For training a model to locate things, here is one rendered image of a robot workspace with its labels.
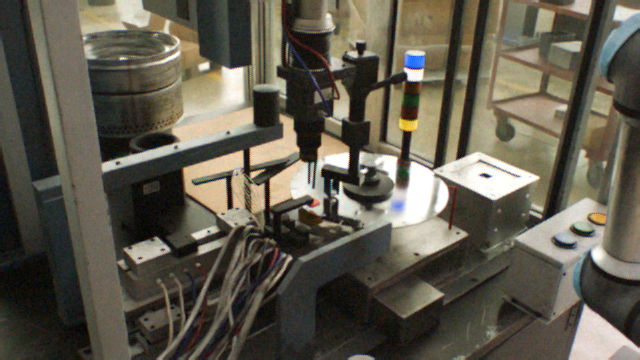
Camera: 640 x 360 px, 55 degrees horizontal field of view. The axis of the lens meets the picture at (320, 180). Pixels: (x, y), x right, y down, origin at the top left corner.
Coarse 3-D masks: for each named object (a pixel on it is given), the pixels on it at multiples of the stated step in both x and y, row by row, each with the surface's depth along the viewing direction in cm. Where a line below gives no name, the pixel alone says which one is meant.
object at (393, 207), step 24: (312, 168) 136; (360, 168) 137; (384, 168) 137; (408, 168) 138; (312, 192) 127; (408, 192) 128; (432, 192) 128; (336, 216) 118; (360, 216) 119; (384, 216) 119; (408, 216) 119; (432, 216) 120
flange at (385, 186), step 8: (376, 176) 128; (384, 176) 132; (344, 184) 128; (368, 184) 127; (376, 184) 127; (384, 184) 128; (392, 184) 129; (352, 192) 125; (360, 192) 125; (368, 192) 125; (376, 192) 125; (384, 192) 126; (392, 192) 127
